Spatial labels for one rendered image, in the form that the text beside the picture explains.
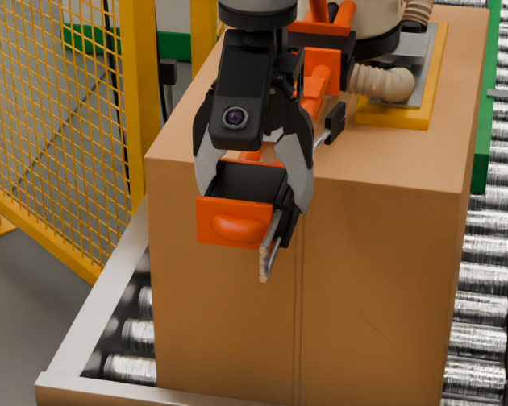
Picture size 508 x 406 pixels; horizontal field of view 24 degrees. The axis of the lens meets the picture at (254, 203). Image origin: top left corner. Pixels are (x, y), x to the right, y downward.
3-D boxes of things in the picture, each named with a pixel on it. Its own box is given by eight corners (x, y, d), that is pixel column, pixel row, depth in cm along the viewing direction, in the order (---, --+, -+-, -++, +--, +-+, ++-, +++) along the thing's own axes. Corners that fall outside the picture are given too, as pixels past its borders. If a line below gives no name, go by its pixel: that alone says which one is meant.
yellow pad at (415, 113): (384, 26, 184) (385, -3, 182) (447, 32, 183) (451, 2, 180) (352, 125, 156) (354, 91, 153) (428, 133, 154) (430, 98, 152)
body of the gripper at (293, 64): (306, 101, 115) (310, -15, 109) (289, 142, 108) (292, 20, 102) (231, 93, 116) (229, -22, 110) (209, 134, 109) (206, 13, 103)
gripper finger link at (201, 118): (228, 163, 114) (262, 92, 109) (223, 171, 112) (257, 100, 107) (184, 142, 114) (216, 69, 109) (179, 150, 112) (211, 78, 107)
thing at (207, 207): (217, 198, 120) (216, 155, 117) (288, 206, 119) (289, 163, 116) (196, 242, 113) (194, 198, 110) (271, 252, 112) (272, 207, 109)
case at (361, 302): (251, 191, 219) (251, -12, 198) (467, 217, 211) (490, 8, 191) (156, 398, 169) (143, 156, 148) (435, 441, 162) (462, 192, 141)
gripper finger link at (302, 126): (328, 159, 111) (294, 77, 107) (325, 167, 109) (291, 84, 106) (282, 170, 112) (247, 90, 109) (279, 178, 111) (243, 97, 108)
